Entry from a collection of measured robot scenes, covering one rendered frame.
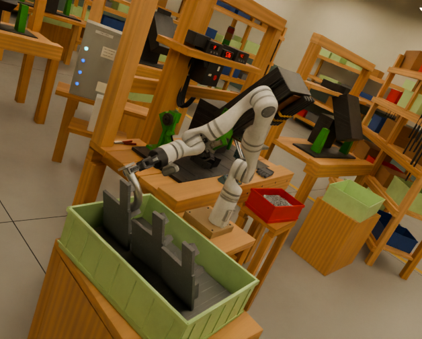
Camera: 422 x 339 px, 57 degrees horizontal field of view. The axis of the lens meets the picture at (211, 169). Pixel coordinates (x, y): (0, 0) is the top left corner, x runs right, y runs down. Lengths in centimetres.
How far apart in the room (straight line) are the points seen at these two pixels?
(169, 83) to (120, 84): 38
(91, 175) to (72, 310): 99
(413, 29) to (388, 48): 69
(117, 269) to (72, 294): 27
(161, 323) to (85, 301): 33
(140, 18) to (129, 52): 18
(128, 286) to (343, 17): 1162
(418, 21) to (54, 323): 1101
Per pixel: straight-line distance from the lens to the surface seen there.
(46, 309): 173
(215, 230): 181
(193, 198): 199
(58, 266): 159
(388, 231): 460
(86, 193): 238
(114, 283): 134
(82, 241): 143
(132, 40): 210
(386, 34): 1182
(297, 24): 1309
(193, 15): 237
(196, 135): 151
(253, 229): 270
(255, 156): 163
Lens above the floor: 172
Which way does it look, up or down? 19 degrees down
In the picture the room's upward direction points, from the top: 23 degrees clockwise
